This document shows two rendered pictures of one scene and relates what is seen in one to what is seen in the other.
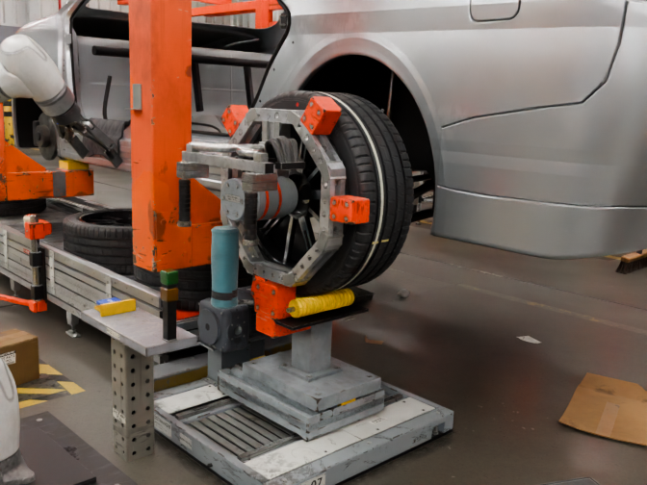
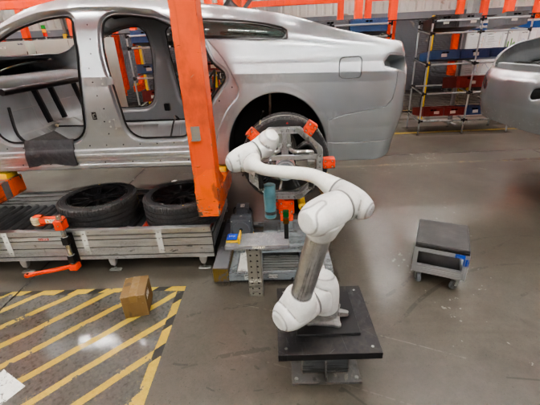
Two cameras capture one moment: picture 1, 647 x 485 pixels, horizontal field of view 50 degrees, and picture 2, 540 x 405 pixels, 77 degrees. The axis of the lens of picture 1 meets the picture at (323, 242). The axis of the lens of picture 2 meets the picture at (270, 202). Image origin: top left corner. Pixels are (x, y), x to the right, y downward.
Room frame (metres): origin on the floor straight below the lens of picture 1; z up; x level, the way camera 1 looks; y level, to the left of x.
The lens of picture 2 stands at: (0.56, 1.90, 1.65)
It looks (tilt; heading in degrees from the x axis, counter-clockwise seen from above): 25 degrees down; 316
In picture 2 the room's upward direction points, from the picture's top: 3 degrees counter-clockwise
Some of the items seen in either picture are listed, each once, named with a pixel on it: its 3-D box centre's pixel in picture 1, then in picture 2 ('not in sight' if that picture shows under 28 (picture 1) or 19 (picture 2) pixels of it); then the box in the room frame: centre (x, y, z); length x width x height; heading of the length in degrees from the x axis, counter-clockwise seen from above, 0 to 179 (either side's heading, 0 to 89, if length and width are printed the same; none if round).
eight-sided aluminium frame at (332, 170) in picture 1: (277, 195); (284, 164); (2.19, 0.15, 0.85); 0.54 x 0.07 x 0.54; 43
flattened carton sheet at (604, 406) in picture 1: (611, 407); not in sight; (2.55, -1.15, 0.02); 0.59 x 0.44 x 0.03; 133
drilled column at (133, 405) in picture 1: (133, 392); (255, 267); (2.09, 0.59, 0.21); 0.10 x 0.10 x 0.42; 43
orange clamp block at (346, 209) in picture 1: (349, 209); (328, 162); (1.96, -0.07, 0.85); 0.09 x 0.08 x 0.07; 43
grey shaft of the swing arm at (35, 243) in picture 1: (37, 264); (67, 243); (3.37, 1.43, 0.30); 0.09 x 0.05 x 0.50; 43
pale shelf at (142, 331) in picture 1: (136, 327); (257, 240); (2.07, 0.57, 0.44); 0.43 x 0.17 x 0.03; 43
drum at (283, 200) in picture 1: (259, 197); (285, 167); (2.14, 0.20, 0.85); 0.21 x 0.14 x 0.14; 133
